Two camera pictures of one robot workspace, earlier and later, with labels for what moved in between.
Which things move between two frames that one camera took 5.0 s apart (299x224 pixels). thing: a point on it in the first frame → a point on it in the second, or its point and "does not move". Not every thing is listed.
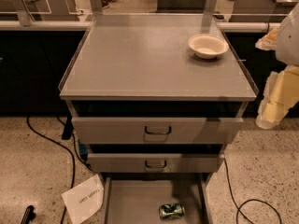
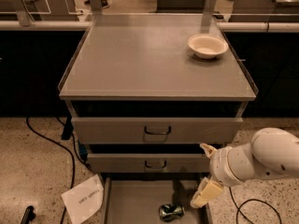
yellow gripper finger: x=268 y=42 → x=209 y=150
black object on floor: x=29 y=215 does not move
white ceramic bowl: x=207 y=46 does not move
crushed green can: x=171 y=211 does not move
